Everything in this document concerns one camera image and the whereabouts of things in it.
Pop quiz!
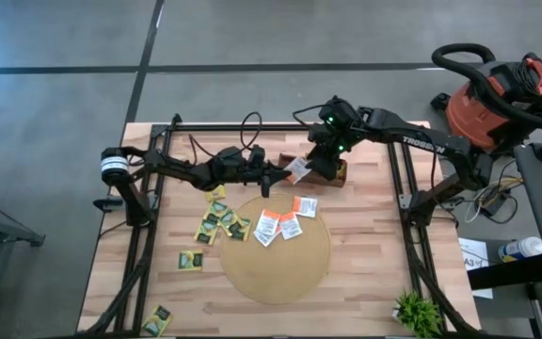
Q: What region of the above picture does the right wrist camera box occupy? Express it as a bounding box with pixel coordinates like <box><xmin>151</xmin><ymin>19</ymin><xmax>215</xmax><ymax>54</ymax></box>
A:
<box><xmin>318</xmin><ymin>96</ymin><xmax>363</xmax><ymax>137</ymax></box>

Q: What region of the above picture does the black aluminium table frame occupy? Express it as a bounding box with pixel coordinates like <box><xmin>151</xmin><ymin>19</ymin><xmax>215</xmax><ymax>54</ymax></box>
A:
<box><xmin>77</xmin><ymin>112</ymin><xmax>482</xmax><ymax>338</ymax></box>

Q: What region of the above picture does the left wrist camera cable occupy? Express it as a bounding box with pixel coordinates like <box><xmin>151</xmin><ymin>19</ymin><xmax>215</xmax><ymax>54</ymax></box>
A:
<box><xmin>186</xmin><ymin>110</ymin><xmax>264</xmax><ymax>161</ymax></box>

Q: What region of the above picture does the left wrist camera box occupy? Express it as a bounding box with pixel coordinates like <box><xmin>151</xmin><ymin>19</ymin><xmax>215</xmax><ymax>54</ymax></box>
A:
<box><xmin>246</xmin><ymin>143</ymin><xmax>268</xmax><ymax>167</ymax></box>

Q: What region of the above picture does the coiled vacuum power cord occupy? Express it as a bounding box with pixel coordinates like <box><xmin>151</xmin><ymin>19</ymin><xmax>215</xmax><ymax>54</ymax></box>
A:
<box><xmin>514</xmin><ymin>53</ymin><xmax>542</xmax><ymax>99</ymax></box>

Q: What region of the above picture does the white wipes bottle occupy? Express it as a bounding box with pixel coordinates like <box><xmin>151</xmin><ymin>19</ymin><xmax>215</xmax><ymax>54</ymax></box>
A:
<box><xmin>497</xmin><ymin>235</ymin><xmax>542</xmax><ymax>264</ymax></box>

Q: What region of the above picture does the wooden tea organizer box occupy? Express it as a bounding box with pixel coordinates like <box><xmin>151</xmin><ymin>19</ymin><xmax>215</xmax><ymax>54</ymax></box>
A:
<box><xmin>278</xmin><ymin>153</ymin><xmax>349</xmax><ymax>189</ymax></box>

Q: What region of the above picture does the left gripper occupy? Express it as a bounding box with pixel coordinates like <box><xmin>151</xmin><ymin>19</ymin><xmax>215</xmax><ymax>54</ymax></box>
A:
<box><xmin>223</xmin><ymin>162</ymin><xmax>295</xmax><ymax>200</ymax></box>

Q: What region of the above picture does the black power adapter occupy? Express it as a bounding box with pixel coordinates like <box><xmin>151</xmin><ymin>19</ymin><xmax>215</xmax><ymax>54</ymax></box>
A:
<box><xmin>475</xmin><ymin>186</ymin><xmax>518</xmax><ymax>220</ymax></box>

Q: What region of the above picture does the white paper sheet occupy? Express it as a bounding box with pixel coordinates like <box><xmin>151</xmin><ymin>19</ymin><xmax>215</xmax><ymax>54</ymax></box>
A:
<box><xmin>458</xmin><ymin>237</ymin><xmax>495</xmax><ymax>300</ymax></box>

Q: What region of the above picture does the round woven placemat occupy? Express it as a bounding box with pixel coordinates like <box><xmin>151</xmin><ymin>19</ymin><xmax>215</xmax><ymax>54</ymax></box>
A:
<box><xmin>218</xmin><ymin>193</ymin><xmax>332</xmax><ymax>306</ymax></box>

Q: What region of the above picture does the small potted green plant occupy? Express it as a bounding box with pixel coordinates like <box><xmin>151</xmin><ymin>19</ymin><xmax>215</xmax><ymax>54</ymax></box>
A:
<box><xmin>392</xmin><ymin>289</ymin><xmax>444</xmax><ymax>339</ymax></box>

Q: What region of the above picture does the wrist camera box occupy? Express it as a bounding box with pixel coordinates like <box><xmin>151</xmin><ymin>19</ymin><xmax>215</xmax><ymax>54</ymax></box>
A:
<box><xmin>246</xmin><ymin>143</ymin><xmax>268</xmax><ymax>167</ymax></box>
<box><xmin>318</xmin><ymin>96</ymin><xmax>363</xmax><ymax>137</ymax></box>

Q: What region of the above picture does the orange shop vacuum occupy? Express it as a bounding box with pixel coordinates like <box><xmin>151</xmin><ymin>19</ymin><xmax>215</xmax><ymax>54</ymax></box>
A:
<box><xmin>431</xmin><ymin>42</ymin><xmax>542</xmax><ymax>131</ymax></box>
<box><xmin>430</xmin><ymin>52</ymin><xmax>542</xmax><ymax>169</ymax></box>

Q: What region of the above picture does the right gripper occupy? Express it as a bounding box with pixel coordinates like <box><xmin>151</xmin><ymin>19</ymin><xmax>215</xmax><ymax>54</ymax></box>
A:
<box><xmin>306</xmin><ymin>120</ymin><xmax>362</xmax><ymax>183</ymax></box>

